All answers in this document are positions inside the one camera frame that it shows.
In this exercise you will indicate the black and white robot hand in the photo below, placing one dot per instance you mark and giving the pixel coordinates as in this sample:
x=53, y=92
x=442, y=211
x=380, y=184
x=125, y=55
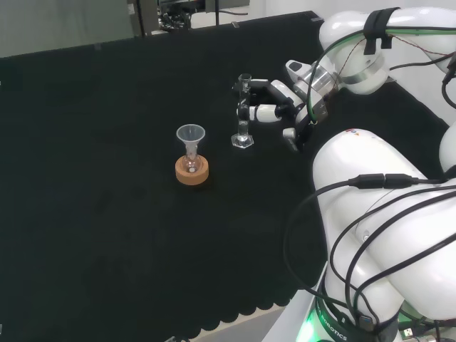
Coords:
x=267, y=113

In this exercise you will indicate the clear glass graduated cylinder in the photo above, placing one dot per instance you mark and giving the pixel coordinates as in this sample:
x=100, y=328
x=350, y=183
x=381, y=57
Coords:
x=243, y=129

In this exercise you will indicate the clear plastic funnel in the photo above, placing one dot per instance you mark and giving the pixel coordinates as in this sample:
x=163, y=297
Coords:
x=190, y=133

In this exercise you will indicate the small round-bottom glass flask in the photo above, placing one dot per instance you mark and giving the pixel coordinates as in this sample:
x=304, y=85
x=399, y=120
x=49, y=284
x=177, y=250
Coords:
x=191, y=165

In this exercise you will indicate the black bench cloth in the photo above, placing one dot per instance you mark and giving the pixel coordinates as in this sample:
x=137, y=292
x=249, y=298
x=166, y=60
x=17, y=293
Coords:
x=107, y=213

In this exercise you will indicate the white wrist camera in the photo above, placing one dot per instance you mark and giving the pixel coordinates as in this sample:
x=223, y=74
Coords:
x=295, y=68

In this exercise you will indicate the grey metal frame post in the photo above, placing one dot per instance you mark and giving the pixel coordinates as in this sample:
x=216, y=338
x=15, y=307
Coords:
x=147, y=18

